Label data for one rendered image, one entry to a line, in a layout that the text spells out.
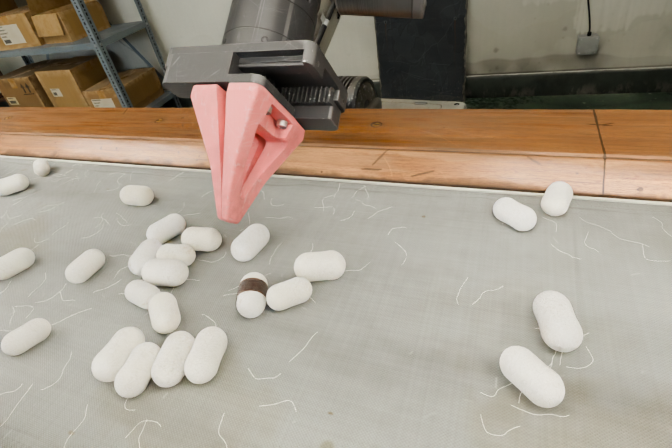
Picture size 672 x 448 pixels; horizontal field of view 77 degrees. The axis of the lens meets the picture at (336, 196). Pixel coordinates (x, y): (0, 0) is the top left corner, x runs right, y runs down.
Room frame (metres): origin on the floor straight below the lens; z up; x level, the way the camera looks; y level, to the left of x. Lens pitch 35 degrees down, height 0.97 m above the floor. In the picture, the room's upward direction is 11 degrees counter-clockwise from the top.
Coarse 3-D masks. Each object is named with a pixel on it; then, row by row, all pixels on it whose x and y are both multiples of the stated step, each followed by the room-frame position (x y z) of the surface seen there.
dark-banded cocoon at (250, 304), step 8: (256, 272) 0.23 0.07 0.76; (264, 280) 0.22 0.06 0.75; (240, 296) 0.20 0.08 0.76; (248, 296) 0.20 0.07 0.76; (256, 296) 0.20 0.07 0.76; (264, 296) 0.21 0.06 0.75; (240, 304) 0.20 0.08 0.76; (248, 304) 0.20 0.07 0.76; (256, 304) 0.20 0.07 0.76; (264, 304) 0.20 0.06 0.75; (240, 312) 0.20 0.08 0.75; (248, 312) 0.20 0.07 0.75; (256, 312) 0.20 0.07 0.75
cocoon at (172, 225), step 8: (168, 216) 0.32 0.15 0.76; (176, 216) 0.32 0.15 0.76; (152, 224) 0.31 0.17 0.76; (160, 224) 0.31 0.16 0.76; (168, 224) 0.31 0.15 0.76; (176, 224) 0.31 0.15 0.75; (184, 224) 0.32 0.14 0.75; (152, 232) 0.30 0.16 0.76; (160, 232) 0.30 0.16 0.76; (168, 232) 0.30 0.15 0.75; (176, 232) 0.31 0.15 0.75; (160, 240) 0.30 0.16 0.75; (168, 240) 0.31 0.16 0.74
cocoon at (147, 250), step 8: (152, 240) 0.29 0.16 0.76; (144, 248) 0.28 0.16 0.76; (152, 248) 0.28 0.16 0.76; (136, 256) 0.27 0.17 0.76; (144, 256) 0.27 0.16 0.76; (152, 256) 0.27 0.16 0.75; (128, 264) 0.27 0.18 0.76; (136, 264) 0.26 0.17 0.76; (144, 264) 0.26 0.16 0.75; (136, 272) 0.26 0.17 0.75
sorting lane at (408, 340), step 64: (64, 192) 0.44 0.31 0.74; (192, 192) 0.39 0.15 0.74; (320, 192) 0.34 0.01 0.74; (384, 192) 0.32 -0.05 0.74; (448, 192) 0.30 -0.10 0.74; (512, 192) 0.28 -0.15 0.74; (0, 256) 0.34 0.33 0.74; (64, 256) 0.32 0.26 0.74; (128, 256) 0.30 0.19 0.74; (256, 256) 0.26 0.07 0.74; (384, 256) 0.24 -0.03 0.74; (448, 256) 0.22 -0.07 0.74; (512, 256) 0.21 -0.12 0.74; (576, 256) 0.20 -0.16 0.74; (640, 256) 0.19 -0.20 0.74; (0, 320) 0.25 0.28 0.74; (64, 320) 0.23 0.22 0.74; (128, 320) 0.22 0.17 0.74; (192, 320) 0.21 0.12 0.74; (256, 320) 0.20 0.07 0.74; (320, 320) 0.19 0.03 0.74; (384, 320) 0.18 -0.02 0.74; (448, 320) 0.17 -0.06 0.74; (512, 320) 0.16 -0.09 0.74; (640, 320) 0.14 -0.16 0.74; (0, 384) 0.19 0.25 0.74; (64, 384) 0.18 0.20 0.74; (192, 384) 0.16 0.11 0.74; (256, 384) 0.15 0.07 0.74; (320, 384) 0.14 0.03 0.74; (384, 384) 0.13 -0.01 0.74; (448, 384) 0.13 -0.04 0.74; (512, 384) 0.12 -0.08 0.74; (576, 384) 0.11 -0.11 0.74; (640, 384) 0.11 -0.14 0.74
